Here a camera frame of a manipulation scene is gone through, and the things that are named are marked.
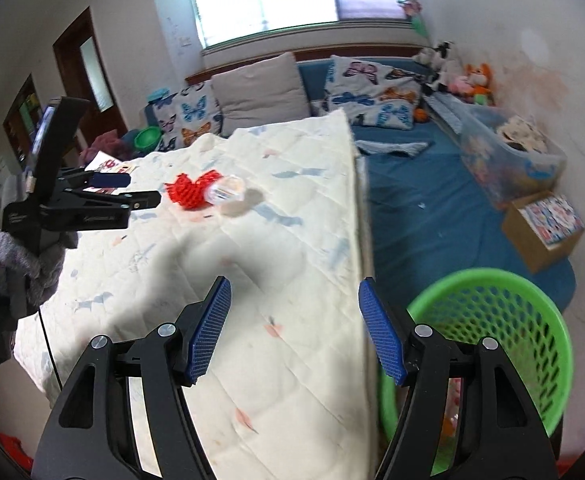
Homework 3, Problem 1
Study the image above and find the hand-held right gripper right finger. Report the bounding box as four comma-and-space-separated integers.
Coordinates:
359, 276, 558, 480

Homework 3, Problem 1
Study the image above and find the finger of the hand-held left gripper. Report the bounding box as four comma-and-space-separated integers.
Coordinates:
80, 190, 162, 211
57, 170, 132, 193

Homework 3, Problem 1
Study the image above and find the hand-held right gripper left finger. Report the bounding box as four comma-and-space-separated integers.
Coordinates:
31, 275, 233, 480

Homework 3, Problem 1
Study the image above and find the red foam mesh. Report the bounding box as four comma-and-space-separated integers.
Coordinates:
165, 169, 222, 210

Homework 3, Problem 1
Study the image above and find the clear plastic cup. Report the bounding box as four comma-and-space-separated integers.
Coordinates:
206, 176, 247, 206

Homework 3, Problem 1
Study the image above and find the green plastic basket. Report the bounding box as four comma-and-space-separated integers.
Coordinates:
377, 267, 573, 478

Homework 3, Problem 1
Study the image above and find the person's left hand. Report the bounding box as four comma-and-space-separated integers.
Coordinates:
0, 230, 66, 320

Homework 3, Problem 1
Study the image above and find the pink cloth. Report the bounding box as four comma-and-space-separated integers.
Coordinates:
80, 130, 128, 161

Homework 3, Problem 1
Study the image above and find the wooden bookshelf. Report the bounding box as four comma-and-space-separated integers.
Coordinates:
2, 74, 43, 171

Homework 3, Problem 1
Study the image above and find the green bowl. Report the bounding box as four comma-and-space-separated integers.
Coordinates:
135, 127, 162, 156

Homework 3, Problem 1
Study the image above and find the wooden door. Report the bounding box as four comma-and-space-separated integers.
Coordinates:
52, 7, 126, 136

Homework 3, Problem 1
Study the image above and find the white paper sheet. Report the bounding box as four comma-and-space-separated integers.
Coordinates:
0, 157, 14, 211

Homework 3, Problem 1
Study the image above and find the small butterfly print pillow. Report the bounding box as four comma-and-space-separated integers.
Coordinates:
155, 80, 223, 153

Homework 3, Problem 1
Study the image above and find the blue bed sheet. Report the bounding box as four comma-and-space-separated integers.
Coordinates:
297, 57, 576, 311

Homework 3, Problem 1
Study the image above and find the beige pillow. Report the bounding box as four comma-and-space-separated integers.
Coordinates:
211, 52, 313, 137

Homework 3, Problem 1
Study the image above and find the cardboard box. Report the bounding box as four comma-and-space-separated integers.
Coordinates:
501, 191, 585, 275

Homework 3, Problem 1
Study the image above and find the blue white cloth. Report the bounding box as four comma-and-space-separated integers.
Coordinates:
357, 139, 431, 158

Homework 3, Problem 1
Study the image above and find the clear plastic storage bin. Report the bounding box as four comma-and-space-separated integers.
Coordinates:
445, 97, 568, 211

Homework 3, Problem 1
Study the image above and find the wooden headboard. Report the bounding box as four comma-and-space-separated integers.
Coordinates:
185, 42, 423, 86

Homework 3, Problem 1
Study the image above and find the red plastic object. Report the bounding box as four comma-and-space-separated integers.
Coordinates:
0, 432, 33, 476

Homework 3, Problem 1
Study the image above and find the large butterfly print pillow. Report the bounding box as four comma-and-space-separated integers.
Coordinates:
323, 55, 423, 131

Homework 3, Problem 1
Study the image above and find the pink plush toy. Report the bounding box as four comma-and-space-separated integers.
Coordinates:
447, 74, 473, 98

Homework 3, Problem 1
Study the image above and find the orange fox plush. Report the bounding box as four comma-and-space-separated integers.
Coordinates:
465, 62, 496, 107

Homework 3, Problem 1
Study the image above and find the black white cow plush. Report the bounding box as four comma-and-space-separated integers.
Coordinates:
413, 40, 461, 93

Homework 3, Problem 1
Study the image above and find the paper pinwheel decoration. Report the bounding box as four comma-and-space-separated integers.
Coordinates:
397, 0, 431, 38

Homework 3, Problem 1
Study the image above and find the black cable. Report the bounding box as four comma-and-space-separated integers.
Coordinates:
36, 305, 66, 392

